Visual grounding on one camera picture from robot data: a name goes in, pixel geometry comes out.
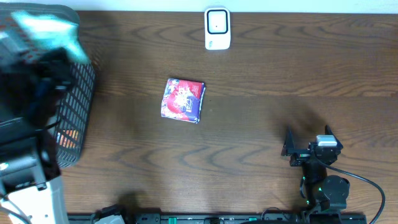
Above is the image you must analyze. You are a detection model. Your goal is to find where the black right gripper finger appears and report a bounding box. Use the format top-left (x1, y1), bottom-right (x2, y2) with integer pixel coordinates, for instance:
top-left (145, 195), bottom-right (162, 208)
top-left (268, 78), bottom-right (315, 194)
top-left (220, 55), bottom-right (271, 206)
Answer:
top-left (281, 126), bottom-right (295, 156)
top-left (325, 125), bottom-right (343, 150)

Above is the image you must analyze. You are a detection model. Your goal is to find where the teal snack packet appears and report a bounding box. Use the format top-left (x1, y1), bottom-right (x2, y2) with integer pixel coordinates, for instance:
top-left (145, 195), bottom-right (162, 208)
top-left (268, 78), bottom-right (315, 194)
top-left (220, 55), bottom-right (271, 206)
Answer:
top-left (11, 11), bottom-right (90, 64)

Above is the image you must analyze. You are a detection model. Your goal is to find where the small orange box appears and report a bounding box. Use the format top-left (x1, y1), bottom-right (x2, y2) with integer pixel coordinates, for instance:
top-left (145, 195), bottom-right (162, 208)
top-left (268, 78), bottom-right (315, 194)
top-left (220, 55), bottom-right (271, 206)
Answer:
top-left (57, 129), bottom-right (79, 149)

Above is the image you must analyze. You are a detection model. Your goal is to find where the red purple snack packet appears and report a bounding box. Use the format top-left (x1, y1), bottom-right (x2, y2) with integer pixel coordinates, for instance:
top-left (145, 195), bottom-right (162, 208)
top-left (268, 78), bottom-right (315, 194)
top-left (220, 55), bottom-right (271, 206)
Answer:
top-left (160, 78), bottom-right (206, 123)

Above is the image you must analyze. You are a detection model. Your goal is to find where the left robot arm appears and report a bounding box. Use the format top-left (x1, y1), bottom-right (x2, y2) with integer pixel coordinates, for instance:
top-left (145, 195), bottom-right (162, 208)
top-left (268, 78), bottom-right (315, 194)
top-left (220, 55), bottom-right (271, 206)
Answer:
top-left (1, 48), bottom-right (75, 223)

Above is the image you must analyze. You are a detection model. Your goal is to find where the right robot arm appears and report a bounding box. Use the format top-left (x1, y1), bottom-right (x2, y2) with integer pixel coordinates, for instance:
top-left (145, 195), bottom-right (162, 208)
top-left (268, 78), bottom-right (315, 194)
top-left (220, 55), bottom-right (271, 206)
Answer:
top-left (281, 126), bottom-right (350, 224)

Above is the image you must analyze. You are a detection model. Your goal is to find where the grey plastic mesh basket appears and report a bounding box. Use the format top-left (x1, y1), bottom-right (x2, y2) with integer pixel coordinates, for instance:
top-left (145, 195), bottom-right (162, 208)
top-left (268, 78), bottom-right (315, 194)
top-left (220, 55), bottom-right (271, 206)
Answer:
top-left (1, 2), bottom-right (96, 167)

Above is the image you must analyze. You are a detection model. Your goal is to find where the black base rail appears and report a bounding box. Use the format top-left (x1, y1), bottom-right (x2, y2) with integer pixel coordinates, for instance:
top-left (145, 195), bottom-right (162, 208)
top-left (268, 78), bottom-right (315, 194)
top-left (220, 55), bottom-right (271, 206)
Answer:
top-left (67, 205), bottom-right (367, 224)

